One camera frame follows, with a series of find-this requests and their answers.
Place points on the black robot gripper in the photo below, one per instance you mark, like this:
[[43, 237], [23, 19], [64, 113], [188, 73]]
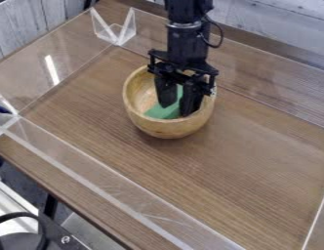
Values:
[[181, 65]]

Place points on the grey metal bracket with screw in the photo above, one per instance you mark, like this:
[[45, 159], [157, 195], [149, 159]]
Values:
[[60, 239]]

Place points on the clear acrylic corner bracket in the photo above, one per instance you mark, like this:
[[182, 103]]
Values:
[[114, 33]]

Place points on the clear acrylic tray wall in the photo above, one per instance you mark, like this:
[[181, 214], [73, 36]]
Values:
[[236, 187]]

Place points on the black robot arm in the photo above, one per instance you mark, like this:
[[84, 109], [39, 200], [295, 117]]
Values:
[[188, 11]]

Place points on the blue object at edge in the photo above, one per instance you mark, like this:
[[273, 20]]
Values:
[[5, 110]]

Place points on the brown wooden bowl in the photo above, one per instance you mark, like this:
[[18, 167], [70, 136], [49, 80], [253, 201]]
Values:
[[140, 99]]

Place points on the black metal table leg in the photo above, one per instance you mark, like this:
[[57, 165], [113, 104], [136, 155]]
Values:
[[50, 206]]

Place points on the green rectangular block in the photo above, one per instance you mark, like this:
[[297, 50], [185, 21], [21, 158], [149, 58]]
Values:
[[170, 112]]

